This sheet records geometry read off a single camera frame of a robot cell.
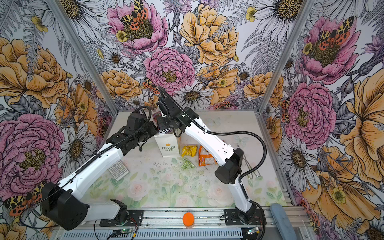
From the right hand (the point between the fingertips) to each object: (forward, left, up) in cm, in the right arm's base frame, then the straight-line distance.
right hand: (163, 125), depth 76 cm
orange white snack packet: (-6, -21, -24) cm, 33 cm away
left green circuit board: (-40, +18, -28) cm, 52 cm away
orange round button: (-38, -12, -20) cm, 44 cm away
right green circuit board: (-42, -43, -29) cm, 66 cm away
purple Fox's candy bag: (-3, 0, 0) cm, 4 cm away
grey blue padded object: (-39, -56, -26) cm, 73 cm away
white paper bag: (-4, -1, -12) cm, 13 cm away
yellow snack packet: (-3, -12, -19) cm, 23 cm away
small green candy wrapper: (-10, -10, -24) cm, 28 cm away
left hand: (+1, +5, -5) cm, 7 cm away
